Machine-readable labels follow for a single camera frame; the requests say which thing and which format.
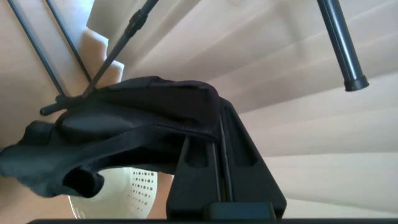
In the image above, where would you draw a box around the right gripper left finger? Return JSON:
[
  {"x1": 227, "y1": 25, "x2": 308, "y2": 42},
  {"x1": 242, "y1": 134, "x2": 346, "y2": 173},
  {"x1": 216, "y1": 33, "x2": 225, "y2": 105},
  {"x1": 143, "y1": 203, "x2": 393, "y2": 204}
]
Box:
[{"x1": 166, "y1": 136, "x2": 222, "y2": 219}]

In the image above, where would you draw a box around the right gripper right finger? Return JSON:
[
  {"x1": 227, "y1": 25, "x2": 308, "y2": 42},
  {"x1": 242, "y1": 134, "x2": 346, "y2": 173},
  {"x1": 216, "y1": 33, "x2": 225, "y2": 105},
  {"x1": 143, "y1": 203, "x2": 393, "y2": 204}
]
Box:
[{"x1": 219, "y1": 98, "x2": 287, "y2": 219}]

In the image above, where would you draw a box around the black garment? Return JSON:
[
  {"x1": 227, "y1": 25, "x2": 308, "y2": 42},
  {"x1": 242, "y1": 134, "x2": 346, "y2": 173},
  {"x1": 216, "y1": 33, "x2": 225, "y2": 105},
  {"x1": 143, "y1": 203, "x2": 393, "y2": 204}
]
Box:
[{"x1": 0, "y1": 76, "x2": 223, "y2": 198}]

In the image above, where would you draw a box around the white laundry basket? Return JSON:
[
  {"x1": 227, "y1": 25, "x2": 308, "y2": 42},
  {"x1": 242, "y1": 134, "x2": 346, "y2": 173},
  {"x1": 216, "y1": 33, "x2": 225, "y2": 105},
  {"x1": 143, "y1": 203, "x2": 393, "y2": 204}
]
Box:
[{"x1": 68, "y1": 167, "x2": 159, "y2": 220}]

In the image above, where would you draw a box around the black clothes rack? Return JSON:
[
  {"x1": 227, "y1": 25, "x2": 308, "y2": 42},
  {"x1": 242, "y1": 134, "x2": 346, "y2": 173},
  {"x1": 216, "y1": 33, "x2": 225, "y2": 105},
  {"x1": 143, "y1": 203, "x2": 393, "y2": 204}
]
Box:
[{"x1": 6, "y1": 0, "x2": 370, "y2": 116}]

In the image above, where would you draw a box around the beige curtain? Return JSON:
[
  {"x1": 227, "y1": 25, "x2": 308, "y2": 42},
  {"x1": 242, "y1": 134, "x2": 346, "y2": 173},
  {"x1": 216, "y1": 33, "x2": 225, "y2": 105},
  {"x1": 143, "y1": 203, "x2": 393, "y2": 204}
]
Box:
[{"x1": 86, "y1": 0, "x2": 398, "y2": 218}]

